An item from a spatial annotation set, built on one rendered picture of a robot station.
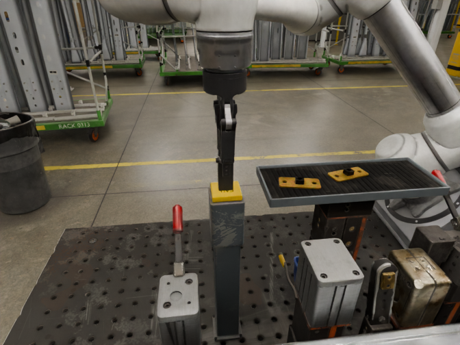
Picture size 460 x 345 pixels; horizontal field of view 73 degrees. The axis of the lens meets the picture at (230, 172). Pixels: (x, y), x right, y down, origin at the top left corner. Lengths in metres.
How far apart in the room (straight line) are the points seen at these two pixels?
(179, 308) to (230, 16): 0.45
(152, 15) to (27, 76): 3.87
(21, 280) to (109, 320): 1.39
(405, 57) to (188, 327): 0.89
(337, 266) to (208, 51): 0.40
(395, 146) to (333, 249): 0.64
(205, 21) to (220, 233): 0.40
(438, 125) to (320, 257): 0.70
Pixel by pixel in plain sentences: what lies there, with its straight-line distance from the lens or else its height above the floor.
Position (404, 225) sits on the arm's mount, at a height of 0.77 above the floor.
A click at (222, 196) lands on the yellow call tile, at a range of 0.61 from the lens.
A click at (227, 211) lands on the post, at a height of 1.12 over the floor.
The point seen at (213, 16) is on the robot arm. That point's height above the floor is 1.47.
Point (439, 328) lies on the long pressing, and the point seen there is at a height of 1.00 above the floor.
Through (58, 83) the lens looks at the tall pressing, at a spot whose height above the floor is 0.62.
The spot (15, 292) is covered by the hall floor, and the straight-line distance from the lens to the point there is 2.30.
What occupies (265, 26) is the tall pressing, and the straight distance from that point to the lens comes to 7.28.
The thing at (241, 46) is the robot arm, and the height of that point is 1.43.
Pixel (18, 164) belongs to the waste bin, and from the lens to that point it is 2.77.
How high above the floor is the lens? 1.49
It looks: 29 degrees down
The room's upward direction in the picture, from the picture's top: straight up
